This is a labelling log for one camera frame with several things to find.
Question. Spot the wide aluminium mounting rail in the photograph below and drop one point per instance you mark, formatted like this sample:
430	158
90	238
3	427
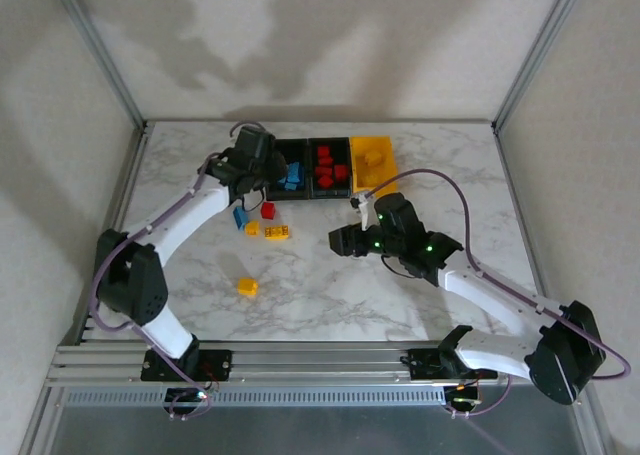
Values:
320	365

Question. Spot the long blue lego brick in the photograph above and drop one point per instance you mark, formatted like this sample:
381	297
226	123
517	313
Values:
295	171

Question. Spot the orange-yellow lego brick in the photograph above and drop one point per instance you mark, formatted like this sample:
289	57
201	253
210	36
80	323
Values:
373	156

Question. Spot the aluminium table side rail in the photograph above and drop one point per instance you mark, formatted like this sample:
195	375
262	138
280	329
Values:
508	175
131	175

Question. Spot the black connector board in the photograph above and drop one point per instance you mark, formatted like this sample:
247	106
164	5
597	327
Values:
182	397
462	396

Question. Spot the aluminium frame post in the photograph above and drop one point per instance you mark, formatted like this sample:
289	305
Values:
537	50
99	50

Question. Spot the black plastic bin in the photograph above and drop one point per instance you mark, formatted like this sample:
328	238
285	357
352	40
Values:
299	147
337	152

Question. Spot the yellow plastic bin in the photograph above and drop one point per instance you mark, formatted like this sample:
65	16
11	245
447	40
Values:
387	175

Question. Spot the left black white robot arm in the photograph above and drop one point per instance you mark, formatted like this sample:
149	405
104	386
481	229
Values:
190	220

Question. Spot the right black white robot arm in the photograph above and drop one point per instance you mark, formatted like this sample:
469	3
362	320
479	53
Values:
490	295

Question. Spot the long yellow lego brick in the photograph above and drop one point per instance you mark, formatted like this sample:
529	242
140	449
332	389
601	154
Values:
277	232

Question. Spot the grey glossy panel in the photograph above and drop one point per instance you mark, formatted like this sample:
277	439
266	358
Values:
320	432

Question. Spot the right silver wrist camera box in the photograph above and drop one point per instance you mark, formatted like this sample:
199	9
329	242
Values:
364	215

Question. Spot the short aluminium frame leg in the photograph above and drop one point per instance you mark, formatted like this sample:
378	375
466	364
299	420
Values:
37	425
595	425

